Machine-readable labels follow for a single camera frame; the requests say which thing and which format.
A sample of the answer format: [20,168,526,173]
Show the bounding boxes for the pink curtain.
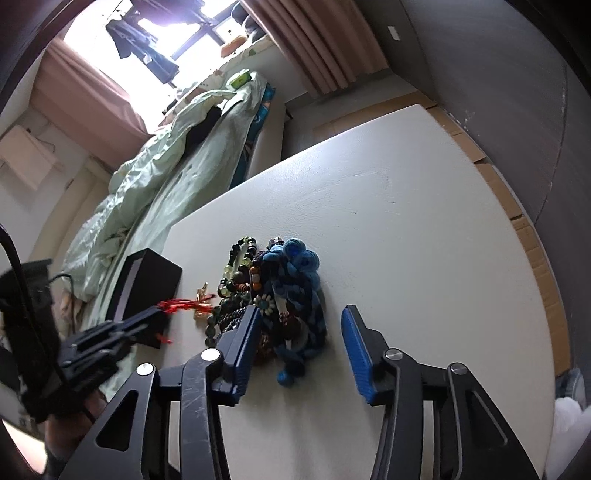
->
[28,37,151,176]
[240,0,393,99]

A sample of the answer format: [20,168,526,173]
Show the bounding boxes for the dark hanging clothes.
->
[105,0,206,84]

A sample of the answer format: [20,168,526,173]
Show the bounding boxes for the bed with green duvet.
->
[60,71,269,301]

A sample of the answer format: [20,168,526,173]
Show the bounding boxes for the red tassel knot ornament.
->
[155,281,219,346]

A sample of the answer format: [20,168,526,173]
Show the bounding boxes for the person's left forearm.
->
[0,390,109,480]

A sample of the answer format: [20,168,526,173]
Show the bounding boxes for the black jewelry box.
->
[104,248,184,350]

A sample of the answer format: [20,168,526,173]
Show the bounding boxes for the blue knitted rope necklace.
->
[264,236,329,387]

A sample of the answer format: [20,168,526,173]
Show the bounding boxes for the white air conditioner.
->
[0,124,58,191]

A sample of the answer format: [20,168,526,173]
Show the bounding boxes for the black cloth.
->
[184,106,223,151]

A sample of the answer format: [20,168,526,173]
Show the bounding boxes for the black cable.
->
[48,273,79,333]

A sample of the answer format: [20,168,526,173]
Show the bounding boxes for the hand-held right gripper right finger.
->
[341,305,541,480]

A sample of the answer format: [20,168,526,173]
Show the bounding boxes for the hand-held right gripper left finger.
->
[69,306,264,480]

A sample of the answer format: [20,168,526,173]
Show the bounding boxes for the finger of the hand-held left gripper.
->
[111,307,166,334]

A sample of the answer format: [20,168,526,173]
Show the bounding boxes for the green and black bead bracelet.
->
[217,235,258,302]

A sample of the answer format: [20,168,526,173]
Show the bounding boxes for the dark green bead necklace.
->
[202,295,252,346]

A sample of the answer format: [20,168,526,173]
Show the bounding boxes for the brown wooden bead necklace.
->
[248,248,279,306]

